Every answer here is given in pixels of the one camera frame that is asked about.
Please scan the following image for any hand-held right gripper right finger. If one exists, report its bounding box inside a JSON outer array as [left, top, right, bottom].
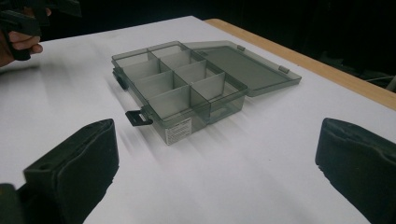
[[314, 117, 396, 224]]

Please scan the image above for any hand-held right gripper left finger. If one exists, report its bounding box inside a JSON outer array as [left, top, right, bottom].
[[22, 118, 120, 224]]

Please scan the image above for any grey transparent plastic organizer box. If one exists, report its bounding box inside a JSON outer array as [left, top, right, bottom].
[[110, 40, 303, 147]]

